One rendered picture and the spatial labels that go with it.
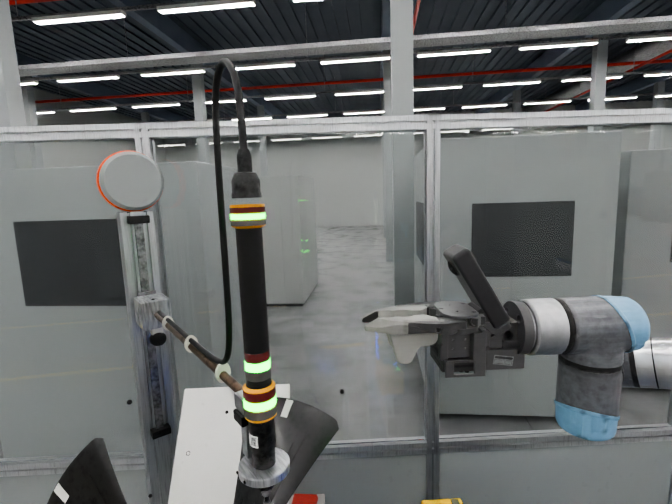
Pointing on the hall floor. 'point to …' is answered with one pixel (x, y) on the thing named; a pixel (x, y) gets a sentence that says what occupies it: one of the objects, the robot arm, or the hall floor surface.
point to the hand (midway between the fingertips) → (373, 317)
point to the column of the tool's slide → (160, 456)
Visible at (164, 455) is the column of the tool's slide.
